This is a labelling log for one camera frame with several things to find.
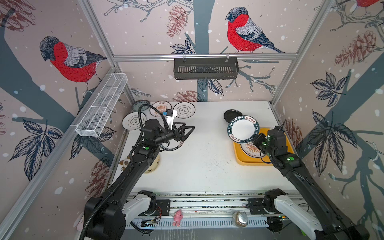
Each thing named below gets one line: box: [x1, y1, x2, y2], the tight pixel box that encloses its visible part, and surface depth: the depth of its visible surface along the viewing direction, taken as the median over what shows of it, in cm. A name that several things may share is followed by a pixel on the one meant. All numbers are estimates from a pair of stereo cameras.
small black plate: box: [224, 109, 243, 124], surface depth 116 cm
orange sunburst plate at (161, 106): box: [149, 100, 173, 117], surface depth 124 cm
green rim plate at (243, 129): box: [227, 115, 260, 144], surface depth 87 cm
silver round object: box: [232, 211, 249, 228], surface depth 64 cm
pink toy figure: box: [172, 209, 183, 227], surface depth 71 cm
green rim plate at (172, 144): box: [159, 138, 184, 151], surface depth 97 cm
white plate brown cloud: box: [173, 102, 196, 119], surface depth 120 cm
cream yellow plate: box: [144, 154, 161, 174], surface depth 88 cm
